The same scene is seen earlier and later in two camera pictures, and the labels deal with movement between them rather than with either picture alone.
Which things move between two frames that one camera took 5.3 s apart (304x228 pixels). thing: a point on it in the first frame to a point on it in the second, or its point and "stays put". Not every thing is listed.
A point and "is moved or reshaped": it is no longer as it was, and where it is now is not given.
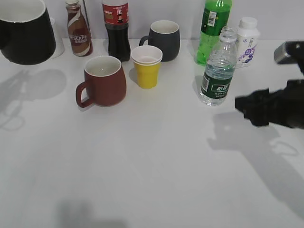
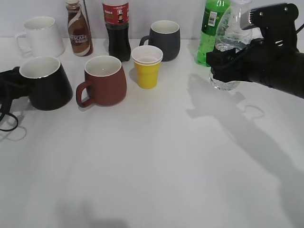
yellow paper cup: x=147 y=59 stays put
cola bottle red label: x=116 y=16 stays put
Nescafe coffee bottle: x=79 y=34 stays put
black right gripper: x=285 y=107 to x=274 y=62
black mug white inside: x=29 y=42 to x=52 y=87
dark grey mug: x=165 y=34 stays put
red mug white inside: x=105 y=82 stays put
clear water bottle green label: x=221 y=64 is moved or reshaped
